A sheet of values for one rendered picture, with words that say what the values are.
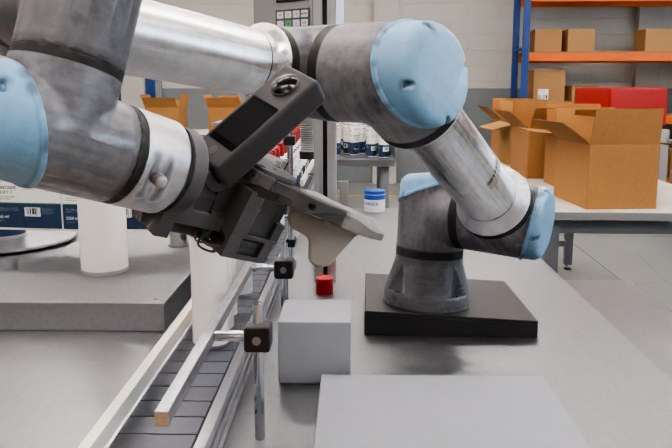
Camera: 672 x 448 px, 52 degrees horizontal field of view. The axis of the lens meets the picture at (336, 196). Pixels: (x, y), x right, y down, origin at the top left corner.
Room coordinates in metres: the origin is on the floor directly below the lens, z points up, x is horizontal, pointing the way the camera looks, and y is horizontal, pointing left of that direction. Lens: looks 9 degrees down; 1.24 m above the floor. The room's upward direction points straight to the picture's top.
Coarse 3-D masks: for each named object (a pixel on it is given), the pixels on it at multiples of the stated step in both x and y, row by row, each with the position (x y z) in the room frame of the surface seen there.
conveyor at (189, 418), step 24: (240, 312) 1.06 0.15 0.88; (192, 336) 0.95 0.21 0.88; (168, 360) 0.87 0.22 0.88; (216, 360) 0.87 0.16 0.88; (168, 384) 0.79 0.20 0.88; (192, 384) 0.79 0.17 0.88; (216, 384) 0.79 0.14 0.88; (144, 408) 0.73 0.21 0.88; (192, 408) 0.73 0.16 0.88; (120, 432) 0.67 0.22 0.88; (144, 432) 0.67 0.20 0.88; (168, 432) 0.67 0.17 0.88; (192, 432) 0.67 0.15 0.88
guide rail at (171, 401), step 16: (240, 272) 1.00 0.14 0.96; (240, 288) 0.94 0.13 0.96; (224, 304) 0.85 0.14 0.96; (224, 320) 0.82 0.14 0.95; (208, 336) 0.73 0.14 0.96; (192, 352) 0.69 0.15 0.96; (192, 368) 0.65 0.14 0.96; (176, 384) 0.61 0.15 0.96; (176, 400) 0.58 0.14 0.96; (160, 416) 0.56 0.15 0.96
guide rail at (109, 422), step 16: (176, 320) 0.92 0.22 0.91; (176, 336) 0.89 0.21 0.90; (160, 352) 0.81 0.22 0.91; (144, 368) 0.76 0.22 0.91; (128, 384) 0.71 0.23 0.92; (144, 384) 0.74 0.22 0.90; (128, 400) 0.69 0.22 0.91; (112, 416) 0.64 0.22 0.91; (96, 432) 0.61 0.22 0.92; (112, 432) 0.64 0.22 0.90
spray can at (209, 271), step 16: (192, 240) 0.91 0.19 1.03; (192, 256) 0.91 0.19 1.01; (208, 256) 0.90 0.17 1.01; (192, 272) 0.91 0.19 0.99; (208, 272) 0.90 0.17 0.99; (224, 272) 0.91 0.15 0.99; (192, 288) 0.91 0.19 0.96; (208, 288) 0.90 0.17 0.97; (224, 288) 0.91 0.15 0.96; (192, 304) 0.91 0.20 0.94; (208, 304) 0.90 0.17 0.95; (192, 320) 0.92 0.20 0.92; (208, 320) 0.90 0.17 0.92
